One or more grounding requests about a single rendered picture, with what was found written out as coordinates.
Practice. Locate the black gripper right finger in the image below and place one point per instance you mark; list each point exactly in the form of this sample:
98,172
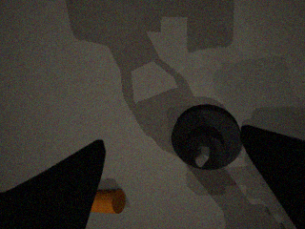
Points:
280,159

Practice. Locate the orange cylinder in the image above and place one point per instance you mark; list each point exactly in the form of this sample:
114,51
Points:
109,201

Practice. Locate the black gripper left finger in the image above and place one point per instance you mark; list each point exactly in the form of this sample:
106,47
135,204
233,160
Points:
59,198

